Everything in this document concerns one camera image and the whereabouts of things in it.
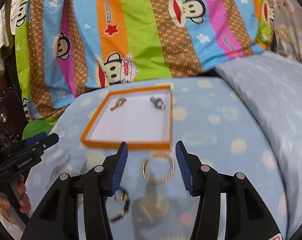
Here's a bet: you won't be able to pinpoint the black bead bracelet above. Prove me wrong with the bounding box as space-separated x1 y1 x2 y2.
108 186 130 224

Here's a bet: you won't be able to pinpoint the gold wrist watch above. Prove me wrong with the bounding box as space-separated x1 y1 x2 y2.
110 97 127 111

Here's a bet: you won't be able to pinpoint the gold braided bangle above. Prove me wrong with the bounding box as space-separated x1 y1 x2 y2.
142 153 175 185

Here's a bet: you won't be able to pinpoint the silver wrist watch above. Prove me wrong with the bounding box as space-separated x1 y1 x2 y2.
150 96 165 111

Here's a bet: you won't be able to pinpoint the rose gold hoop earring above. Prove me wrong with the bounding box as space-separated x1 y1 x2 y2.
114 188 127 203

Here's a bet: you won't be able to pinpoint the person's left hand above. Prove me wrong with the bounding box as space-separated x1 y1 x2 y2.
0 175 31 229

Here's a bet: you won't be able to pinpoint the green round cushion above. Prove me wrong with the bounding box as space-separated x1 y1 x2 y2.
22 118 58 140

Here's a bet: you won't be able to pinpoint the black electric fan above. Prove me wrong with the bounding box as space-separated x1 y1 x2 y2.
0 98 19 147

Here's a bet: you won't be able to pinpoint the hanging clothes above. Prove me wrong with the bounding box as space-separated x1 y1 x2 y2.
0 0 19 76

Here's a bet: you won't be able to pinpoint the orange shallow tray box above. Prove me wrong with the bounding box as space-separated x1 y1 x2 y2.
80 85 172 151

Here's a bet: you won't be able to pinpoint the light blue planet bedsheet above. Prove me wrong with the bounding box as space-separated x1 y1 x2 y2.
26 77 287 239

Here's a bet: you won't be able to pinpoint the colourful monkey print quilt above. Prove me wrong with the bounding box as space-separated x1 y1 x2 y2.
15 0 274 121

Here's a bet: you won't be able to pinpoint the pale blue pillow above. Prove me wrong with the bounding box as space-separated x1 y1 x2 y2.
216 51 302 239

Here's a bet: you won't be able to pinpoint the grey floral fabric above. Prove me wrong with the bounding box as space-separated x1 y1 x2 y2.
273 0 302 63

